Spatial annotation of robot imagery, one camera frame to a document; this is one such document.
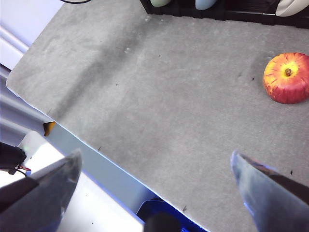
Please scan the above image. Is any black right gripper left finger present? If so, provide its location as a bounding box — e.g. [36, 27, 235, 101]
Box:
[0, 149, 83, 232]

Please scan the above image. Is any blue plate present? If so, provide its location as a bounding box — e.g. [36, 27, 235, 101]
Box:
[195, 0, 218, 11]

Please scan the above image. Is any green plate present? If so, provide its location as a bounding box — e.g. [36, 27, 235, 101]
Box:
[150, 0, 171, 7]

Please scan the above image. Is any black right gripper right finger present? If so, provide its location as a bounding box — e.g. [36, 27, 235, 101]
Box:
[230, 151, 309, 232]

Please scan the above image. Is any beige plate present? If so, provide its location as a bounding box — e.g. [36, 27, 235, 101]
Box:
[275, 0, 309, 17]

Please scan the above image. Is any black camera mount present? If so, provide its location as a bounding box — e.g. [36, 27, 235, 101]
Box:
[136, 198, 208, 232]

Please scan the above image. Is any yellow corner piece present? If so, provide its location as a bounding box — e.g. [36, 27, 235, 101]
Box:
[42, 121, 56, 137]

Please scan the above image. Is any black plate rack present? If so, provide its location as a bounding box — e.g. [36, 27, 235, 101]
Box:
[140, 0, 309, 29]

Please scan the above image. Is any red yellow apple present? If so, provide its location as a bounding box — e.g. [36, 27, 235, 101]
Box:
[262, 52, 309, 105]

